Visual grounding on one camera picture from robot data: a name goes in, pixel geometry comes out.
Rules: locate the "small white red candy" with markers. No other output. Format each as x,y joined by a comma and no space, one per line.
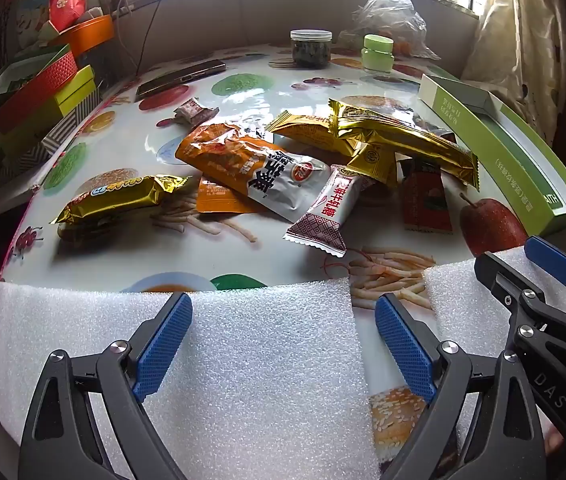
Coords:
190,110

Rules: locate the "food print tablecloth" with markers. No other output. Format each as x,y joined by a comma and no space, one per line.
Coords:
283,85

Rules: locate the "green cardboard box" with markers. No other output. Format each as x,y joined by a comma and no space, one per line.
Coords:
528,170

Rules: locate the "orange container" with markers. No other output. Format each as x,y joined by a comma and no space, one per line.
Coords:
90,35

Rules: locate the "long gold snack packet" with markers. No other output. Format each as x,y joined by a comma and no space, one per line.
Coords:
398,135

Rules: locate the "colourful printed carton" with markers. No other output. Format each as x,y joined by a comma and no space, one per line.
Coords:
23,10

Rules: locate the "white red candy packet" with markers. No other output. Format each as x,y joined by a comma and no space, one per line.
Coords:
320,215

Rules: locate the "dark red snack packet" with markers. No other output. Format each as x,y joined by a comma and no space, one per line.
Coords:
425,195

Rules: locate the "smartphone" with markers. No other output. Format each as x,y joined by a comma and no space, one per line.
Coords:
180,79

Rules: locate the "wide white foam sheet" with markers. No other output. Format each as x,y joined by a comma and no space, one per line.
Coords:
263,360

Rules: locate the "yellow snack packet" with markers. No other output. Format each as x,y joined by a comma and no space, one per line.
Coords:
303,130

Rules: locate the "green jar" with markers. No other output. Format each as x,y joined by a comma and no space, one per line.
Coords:
378,52

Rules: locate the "orange fruit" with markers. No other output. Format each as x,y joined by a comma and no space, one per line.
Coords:
405,47

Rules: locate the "gold snack bar blue print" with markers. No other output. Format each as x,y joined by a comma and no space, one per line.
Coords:
113,199

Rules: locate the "clear plastic bag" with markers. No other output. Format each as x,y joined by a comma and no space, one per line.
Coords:
388,15

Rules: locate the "clear jar dark contents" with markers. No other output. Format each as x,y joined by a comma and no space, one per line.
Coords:
310,50

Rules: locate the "red textured box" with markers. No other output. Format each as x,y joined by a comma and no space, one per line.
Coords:
38,87

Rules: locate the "cream patterned curtain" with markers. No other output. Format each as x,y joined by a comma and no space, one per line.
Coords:
528,35

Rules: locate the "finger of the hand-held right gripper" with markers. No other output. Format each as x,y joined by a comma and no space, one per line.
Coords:
498,272
550,259

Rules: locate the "narrow white foam sheet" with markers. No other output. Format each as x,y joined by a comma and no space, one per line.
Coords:
458,285

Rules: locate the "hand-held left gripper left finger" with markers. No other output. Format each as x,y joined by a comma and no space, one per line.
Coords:
163,345

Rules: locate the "stack of gift boxes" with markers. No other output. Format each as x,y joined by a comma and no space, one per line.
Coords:
78,87

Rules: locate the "dark green box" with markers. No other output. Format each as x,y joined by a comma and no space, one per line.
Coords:
18,67

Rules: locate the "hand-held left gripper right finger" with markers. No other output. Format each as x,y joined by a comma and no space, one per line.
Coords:
405,350

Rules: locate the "striped box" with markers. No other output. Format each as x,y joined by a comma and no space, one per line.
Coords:
63,130

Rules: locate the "orange white snack packet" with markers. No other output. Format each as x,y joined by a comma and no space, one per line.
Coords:
243,160
218,201

